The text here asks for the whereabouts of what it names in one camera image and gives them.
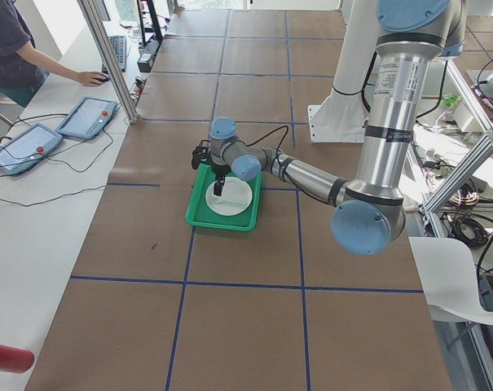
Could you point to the white round plate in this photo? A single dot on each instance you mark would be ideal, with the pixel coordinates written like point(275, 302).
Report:
point(236, 197)

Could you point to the person in purple shirt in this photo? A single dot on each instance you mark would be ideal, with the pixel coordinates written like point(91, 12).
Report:
point(23, 68)

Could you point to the near blue teach pendant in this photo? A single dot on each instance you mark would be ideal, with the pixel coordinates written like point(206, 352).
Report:
point(28, 148)

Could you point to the aluminium frame post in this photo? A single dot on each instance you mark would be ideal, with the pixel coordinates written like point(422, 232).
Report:
point(95, 24)

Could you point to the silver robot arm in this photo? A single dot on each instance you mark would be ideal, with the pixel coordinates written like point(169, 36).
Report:
point(369, 208)

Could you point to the red cylinder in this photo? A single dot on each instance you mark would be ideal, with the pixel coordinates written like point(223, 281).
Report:
point(15, 360)

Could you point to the blue teach pendant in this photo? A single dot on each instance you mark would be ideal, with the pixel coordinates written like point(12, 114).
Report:
point(88, 118)
point(28, 148)

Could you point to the green plastic tray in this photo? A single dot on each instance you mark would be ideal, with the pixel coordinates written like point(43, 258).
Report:
point(199, 213)

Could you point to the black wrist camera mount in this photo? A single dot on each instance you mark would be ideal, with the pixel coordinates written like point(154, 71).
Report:
point(201, 154)

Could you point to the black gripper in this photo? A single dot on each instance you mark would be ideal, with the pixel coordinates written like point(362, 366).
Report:
point(220, 170)

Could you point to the far blue teach pendant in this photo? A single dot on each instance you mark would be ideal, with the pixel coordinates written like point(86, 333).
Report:
point(88, 118)

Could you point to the brown paper table cover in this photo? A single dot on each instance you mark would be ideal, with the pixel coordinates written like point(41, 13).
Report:
point(156, 304)

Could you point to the black computer keyboard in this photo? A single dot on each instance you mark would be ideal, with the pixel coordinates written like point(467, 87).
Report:
point(118, 44)

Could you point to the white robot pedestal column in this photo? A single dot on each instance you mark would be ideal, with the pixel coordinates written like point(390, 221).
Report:
point(340, 117)

